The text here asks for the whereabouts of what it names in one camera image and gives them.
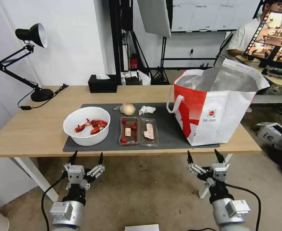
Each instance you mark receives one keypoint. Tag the black light stand tripod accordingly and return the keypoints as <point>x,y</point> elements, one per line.
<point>164,60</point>

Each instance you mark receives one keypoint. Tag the clear plastic food tray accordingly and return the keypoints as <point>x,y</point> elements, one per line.
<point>153,140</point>
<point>130,138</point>

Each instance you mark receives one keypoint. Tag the white printed carton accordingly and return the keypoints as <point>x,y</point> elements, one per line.
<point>270,131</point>

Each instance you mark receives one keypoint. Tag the red fire extinguisher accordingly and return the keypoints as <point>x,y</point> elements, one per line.
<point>134,62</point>

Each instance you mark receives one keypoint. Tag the plastic-wrapped beige bun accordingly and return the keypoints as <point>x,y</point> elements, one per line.
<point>128,109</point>

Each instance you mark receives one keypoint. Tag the white robot front shell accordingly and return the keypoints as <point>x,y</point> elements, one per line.
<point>142,227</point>

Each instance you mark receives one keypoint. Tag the white tissue sheet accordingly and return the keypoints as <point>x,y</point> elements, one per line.
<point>103,76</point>

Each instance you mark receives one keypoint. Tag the black desk lamp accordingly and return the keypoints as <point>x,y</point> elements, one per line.
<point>42,95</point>

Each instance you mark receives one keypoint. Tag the brown cardboard box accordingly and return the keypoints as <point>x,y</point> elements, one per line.
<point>131,80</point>

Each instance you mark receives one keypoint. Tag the wooden table with white legs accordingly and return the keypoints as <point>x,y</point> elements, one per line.
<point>47,125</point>

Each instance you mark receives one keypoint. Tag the person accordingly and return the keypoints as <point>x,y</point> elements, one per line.
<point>239,36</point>

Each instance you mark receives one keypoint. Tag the white plastic bag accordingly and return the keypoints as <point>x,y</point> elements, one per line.
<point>144,77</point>

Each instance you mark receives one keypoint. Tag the black tissue box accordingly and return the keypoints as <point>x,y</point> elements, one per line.
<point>102,86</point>

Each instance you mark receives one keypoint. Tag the pale meat slice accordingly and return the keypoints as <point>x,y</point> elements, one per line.
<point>148,131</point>

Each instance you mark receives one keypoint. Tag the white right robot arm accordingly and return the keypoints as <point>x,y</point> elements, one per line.
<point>230,214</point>

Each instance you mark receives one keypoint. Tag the whiteboard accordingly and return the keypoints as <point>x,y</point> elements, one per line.
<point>203,14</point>

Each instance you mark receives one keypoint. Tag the crumpled white tissue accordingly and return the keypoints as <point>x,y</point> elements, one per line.
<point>147,110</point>

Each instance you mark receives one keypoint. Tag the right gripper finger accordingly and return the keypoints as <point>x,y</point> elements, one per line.
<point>190,158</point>
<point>219,157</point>

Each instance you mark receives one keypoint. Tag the red and white takeout bag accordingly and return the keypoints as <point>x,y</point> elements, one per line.
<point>222,115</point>

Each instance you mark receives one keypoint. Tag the dark grey table mat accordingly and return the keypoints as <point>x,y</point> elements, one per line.
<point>169,134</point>

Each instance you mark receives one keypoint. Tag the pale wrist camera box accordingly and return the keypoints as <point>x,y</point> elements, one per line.
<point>219,171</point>
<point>75,173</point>

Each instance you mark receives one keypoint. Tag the white round bowl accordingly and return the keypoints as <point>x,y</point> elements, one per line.
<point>88,140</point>

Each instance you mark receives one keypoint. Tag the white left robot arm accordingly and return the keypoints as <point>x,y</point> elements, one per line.
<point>67,213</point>

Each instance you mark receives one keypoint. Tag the red crayfish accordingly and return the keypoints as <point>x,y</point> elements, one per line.
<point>94,130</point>
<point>80,128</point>
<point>99,122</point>

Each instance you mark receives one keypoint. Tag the computer monitor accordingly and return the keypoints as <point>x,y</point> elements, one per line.
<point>275,36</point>

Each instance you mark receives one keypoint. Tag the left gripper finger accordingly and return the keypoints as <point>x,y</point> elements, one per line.
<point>100,160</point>
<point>71,160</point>

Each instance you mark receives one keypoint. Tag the black metal frame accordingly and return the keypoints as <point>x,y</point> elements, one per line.
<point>118,36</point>

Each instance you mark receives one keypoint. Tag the white softbox panel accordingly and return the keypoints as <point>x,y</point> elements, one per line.
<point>155,16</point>

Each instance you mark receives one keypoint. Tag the pink rectangular food piece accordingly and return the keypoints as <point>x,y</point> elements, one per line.
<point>127,131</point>

